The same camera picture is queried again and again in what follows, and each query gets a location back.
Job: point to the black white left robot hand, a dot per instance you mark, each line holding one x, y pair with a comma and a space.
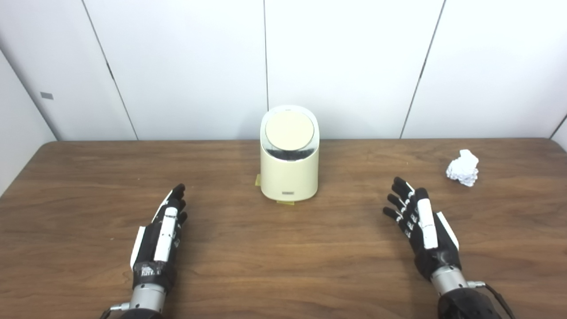
159, 239

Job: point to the wide yellow tape strip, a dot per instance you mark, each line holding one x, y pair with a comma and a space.
285, 202

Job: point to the white paper ball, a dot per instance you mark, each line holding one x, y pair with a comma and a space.
463, 170

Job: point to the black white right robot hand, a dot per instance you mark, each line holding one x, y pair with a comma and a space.
427, 230

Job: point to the cream-colored plastic bin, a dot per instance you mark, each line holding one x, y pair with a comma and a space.
289, 177

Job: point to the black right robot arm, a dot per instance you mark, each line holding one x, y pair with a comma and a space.
465, 305

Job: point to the small yellow tape piece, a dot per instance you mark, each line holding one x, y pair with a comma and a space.
258, 180

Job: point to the round cream bin lid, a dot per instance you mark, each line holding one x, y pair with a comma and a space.
289, 130

